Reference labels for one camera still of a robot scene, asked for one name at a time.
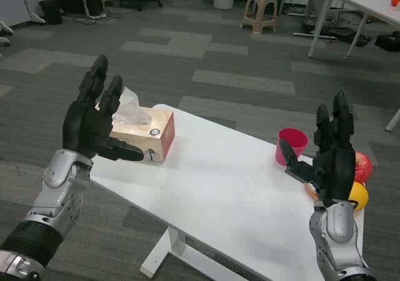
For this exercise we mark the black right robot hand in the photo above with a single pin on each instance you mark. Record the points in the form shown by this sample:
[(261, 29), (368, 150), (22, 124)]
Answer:
[(339, 168)]

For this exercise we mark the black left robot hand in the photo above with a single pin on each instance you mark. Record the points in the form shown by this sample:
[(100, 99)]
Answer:
[(81, 125)]

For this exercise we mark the beige tissue box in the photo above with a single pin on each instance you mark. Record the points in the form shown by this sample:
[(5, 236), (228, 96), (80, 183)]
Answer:
[(156, 121)]

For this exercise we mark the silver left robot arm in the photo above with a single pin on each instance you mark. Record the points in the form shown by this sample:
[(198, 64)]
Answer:
[(59, 168)]

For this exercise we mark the red apple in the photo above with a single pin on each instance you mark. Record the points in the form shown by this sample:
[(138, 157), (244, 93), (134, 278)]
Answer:
[(364, 168)]

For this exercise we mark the yellow lemon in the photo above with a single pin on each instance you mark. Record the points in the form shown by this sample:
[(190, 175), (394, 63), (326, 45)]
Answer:
[(359, 196)]

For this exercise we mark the orange plate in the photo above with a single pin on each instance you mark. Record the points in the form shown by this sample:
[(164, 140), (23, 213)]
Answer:
[(311, 192)]

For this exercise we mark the pink plastic cup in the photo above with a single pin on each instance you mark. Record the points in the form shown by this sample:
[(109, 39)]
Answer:
[(297, 137)]

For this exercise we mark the white slanted desk leg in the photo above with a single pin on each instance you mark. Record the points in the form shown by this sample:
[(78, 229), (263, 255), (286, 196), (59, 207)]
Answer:
[(394, 118)]

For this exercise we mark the white power strip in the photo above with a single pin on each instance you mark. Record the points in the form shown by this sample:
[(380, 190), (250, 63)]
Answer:
[(98, 16)]

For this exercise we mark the black waste bin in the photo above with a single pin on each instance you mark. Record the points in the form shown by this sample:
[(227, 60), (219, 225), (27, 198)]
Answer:
[(51, 12)]

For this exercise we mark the black flat equipment case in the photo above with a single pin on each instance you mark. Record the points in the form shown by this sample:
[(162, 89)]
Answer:
[(347, 36)]

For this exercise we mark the black duffel bag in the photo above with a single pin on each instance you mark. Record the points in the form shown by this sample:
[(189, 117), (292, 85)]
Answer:
[(389, 42)]

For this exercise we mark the white office desk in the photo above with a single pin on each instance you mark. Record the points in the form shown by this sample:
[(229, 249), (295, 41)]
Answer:
[(359, 0)]

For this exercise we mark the beige plastic stool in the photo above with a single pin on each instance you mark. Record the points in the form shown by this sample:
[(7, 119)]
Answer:
[(259, 12)]

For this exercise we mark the white table leg frame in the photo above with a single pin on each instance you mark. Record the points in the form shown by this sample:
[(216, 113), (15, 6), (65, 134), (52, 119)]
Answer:
[(175, 249)]

